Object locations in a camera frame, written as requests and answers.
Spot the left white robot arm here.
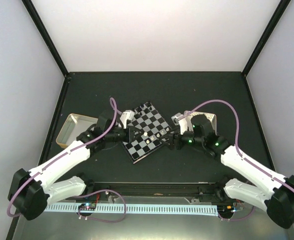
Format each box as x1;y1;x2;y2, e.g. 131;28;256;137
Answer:
7;110;144;221

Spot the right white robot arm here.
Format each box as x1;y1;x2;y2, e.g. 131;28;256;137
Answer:
160;114;294;229

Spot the pink tin with pieces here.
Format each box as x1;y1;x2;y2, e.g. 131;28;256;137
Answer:
183;110;217;133

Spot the black and white chessboard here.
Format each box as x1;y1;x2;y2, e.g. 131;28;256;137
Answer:
122;101;172;164

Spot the gold metal tin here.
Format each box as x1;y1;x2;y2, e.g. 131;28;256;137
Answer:
56;113;98;149

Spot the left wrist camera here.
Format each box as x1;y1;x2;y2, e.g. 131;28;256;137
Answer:
120;110;135;129

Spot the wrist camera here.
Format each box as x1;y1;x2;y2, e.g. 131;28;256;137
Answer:
171;112;187;126
120;110;135;129

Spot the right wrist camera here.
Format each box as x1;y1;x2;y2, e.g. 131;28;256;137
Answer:
171;112;187;126

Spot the black mounting rail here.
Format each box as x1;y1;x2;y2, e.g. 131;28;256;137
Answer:
83;182;239;205

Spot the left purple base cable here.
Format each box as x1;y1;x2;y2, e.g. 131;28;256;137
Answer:
76;189;127;223

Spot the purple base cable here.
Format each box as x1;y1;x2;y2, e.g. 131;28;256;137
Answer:
216;199;257;223
76;189;127;223

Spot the white slotted cable duct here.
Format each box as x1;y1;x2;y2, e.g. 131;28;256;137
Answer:
44;202;218;217

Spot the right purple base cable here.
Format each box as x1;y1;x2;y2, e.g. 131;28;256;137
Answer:
216;199;257;223

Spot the right black frame post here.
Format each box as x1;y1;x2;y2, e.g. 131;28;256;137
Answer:
241;0;291;78

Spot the black frame post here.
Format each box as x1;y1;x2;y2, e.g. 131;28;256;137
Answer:
241;0;291;78
21;0;69;77

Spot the left black frame post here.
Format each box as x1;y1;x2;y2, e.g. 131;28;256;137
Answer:
21;0;69;77

